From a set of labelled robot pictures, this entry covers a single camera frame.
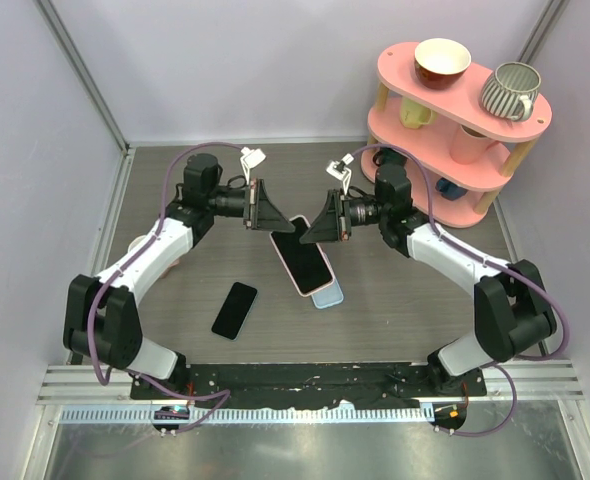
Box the pink mug on shelf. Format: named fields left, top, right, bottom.
left=449, top=125, right=499, bottom=165

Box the blue phone case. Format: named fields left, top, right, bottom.
left=310, top=256, right=344, bottom=310

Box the blue mug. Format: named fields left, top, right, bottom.
left=435, top=178, right=468, bottom=201

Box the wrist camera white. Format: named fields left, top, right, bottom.
left=326, top=154, right=354, bottom=195
left=239, top=147, right=266, bottom=186

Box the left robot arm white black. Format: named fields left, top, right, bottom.
left=63, top=147, right=294, bottom=399

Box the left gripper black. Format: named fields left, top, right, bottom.
left=209, top=180, right=296, bottom=234

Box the red bowl white inside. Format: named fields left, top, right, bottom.
left=414, top=38, right=472, bottom=90

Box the dark green mug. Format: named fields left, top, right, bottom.
left=372, top=147, right=408, bottom=168

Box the yellow mug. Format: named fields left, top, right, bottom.
left=399, top=97, right=437, bottom=129

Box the pink phone case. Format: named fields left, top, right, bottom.
left=268, top=214, right=335, bottom=298

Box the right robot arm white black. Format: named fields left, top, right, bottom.
left=301, top=161, right=557, bottom=395

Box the grey striped mug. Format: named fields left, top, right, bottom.
left=479, top=62, right=542, bottom=122

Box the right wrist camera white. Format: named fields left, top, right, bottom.
left=326, top=154, right=354, bottom=195

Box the pink three-tier shelf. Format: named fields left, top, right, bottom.
left=367, top=42, right=552, bottom=228

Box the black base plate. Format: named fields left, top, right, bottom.
left=129, top=360, right=487, bottom=407

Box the white slotted cable duct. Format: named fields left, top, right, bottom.
left=60, top=403, right=434, bottom=425

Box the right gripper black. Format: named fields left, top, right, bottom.
left=300, top=188, right=388, bottom=244

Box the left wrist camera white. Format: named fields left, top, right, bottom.
left=239, top=147, right=266, bottom=186

